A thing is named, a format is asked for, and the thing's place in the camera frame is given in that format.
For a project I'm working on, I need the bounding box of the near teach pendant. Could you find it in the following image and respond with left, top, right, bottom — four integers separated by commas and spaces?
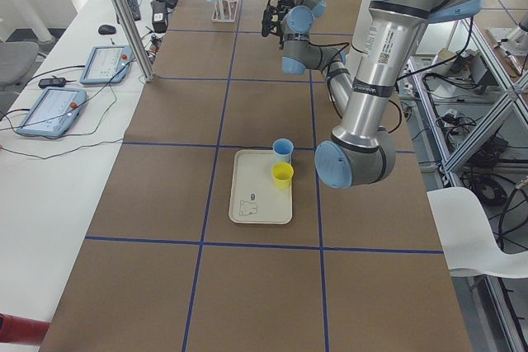
16, 87, 87, 138

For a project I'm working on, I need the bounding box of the far teach pendant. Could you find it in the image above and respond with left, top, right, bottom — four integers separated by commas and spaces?
79, 45, 132, 85

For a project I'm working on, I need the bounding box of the yellow plastic cup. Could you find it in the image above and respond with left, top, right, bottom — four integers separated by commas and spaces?
271, 162, 294, 190

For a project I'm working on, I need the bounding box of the cream bunny serving tray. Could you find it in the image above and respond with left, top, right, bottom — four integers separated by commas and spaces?
229, 149, 293, 225

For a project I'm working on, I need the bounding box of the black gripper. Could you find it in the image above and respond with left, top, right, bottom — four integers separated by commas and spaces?
261, 16, 284, 39
262, 0, 295, 25

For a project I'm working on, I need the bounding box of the black power adapter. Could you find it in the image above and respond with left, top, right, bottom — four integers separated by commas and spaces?
151, 1, 168, 33

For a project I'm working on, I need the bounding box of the white wire cup rack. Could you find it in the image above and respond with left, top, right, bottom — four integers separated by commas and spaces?
211, 0, 239, 23

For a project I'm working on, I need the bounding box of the black computer mouse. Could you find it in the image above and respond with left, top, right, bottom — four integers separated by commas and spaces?
97, 24, 116, 35

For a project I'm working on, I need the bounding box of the aluminium frame post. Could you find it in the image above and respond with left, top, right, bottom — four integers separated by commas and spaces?
111, 0, 153, 82

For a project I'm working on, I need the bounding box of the teach pendant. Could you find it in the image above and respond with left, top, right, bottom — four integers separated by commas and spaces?
16, 87, 87, 138
79, 45, 132, 85

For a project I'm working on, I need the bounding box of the black keyboard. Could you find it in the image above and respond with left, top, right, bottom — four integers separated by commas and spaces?
126, 0, 141, 21

